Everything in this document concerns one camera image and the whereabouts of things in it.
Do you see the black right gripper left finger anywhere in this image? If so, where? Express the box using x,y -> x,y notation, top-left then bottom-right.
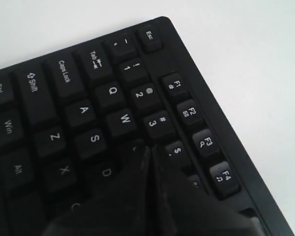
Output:
42,146 -> 151,236

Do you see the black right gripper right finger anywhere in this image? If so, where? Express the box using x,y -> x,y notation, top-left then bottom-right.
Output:
150,146 -> 257,236

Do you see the black acer keyboard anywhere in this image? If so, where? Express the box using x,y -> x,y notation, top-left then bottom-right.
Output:
0,17 -> 293,236

